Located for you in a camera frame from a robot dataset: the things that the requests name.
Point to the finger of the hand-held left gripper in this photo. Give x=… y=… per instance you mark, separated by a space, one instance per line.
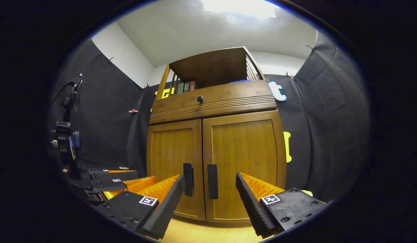
x=114 y=176
x=107 y=186

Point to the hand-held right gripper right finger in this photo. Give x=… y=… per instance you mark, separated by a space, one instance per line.
x=250 y=206

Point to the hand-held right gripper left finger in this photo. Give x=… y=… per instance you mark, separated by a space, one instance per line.
x=168 y=206

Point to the wooden double-door shoe cabinet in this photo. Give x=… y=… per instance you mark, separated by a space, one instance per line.
x=211 y=67

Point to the wooden cabinet drawer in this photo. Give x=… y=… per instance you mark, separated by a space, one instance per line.
x=235 y=98

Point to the black backdrop cloth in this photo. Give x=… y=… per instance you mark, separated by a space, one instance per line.
x=103 y=118

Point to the reddish brown book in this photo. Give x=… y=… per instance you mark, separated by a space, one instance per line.
x=192 y=85

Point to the blue cloth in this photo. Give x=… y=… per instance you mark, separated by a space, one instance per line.
x=240 y=81

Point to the ceiling light panel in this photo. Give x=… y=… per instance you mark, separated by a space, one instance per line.
x=238 y=6

